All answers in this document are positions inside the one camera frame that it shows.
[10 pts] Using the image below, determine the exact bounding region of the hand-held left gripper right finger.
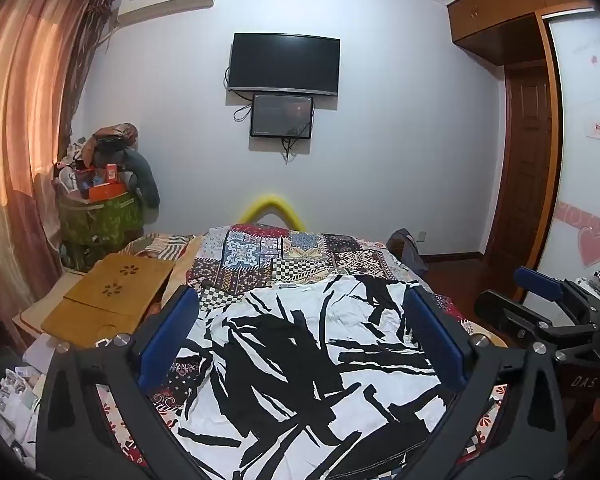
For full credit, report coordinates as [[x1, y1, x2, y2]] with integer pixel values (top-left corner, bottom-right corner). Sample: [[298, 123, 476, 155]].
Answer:
[[402, 282, 568, 480]]

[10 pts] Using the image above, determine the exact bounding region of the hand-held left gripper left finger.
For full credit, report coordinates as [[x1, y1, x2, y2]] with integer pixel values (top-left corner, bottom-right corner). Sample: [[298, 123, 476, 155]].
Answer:
[[36, 285, 201, 480]]

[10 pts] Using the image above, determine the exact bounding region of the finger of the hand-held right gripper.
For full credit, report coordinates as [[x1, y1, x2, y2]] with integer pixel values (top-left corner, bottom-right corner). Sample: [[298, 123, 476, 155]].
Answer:
[[513, 267, 600, 333], [474, 289, 600, 361]]

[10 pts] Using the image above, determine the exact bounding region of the black and white patterned shirt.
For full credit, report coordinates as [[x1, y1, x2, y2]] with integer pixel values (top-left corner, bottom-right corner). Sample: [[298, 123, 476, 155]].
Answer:
[[172, 274, 481, 480]]

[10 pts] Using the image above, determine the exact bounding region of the wooden lap desk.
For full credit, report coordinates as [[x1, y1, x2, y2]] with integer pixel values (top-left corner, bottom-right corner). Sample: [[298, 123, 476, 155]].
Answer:
[[41, 253, 176, 350]]

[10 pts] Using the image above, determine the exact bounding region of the striped cloth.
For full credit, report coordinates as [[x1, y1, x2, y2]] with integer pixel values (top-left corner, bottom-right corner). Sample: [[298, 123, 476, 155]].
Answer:
[[122, 232, 196, 261]]

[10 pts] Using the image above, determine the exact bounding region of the grey cloth on chair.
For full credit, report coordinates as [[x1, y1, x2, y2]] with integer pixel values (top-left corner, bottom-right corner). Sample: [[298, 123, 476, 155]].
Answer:
[[387, 228, 429, 281]]

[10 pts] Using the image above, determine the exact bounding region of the brown wooden door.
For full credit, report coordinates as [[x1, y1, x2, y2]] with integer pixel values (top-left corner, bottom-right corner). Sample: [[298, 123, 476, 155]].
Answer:
[[482, 60, 556, 286]]

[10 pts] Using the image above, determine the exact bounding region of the patchwork printed blanket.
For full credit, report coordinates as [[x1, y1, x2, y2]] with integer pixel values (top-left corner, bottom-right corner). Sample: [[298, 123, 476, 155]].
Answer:
[[95, 222, 511, 480]]

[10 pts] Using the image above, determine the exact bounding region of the green patterned storage bag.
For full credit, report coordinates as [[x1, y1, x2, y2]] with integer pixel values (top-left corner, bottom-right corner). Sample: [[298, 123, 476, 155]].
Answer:
[[57, 192, 146, 271]]

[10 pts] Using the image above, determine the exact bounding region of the white side table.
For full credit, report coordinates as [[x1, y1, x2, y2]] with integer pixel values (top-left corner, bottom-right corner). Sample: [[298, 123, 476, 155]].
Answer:
[[11, 267, 88, 346]]

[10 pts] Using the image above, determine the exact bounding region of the orange flat box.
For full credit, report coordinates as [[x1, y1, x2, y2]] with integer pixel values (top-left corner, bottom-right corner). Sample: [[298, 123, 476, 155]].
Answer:
[[87, 182, 128, 201]]

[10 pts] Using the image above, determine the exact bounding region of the white sliding wardrobe door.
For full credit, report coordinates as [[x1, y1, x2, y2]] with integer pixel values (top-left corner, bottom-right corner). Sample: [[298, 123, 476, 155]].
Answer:
[[535, 7, 600, 281]]

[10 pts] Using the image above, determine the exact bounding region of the yellow foam bumper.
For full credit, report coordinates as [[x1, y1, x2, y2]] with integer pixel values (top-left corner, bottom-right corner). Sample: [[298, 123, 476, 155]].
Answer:
[[237, 192, 306, 233]]

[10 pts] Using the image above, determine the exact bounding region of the pile of white packets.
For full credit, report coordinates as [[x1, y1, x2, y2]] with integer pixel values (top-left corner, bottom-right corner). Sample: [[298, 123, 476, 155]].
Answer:
[[0, 350, 51, 461]]

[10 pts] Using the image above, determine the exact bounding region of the brown crumpled cloth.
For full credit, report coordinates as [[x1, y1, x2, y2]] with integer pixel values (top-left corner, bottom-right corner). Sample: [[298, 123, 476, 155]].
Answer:
[[92, 122, 140, 153]]

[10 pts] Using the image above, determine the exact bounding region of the pink brown curtain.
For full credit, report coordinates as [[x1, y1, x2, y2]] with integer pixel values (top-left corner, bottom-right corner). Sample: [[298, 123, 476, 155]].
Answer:
[[0, 0, 116, 351]]

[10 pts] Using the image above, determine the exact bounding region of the wooden overhead cabinet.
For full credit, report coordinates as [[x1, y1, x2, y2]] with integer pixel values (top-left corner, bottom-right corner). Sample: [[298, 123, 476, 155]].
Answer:
[[446, 0, 600, 66]]

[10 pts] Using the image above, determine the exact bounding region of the small black wall monitor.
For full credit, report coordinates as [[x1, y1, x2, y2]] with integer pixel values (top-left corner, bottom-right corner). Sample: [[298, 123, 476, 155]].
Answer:
[[250, 94, 315, 139]]

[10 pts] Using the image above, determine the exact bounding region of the black wall television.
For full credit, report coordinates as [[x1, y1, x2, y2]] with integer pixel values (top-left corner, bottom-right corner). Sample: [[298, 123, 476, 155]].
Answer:
[[227, 33, 341, 97]]

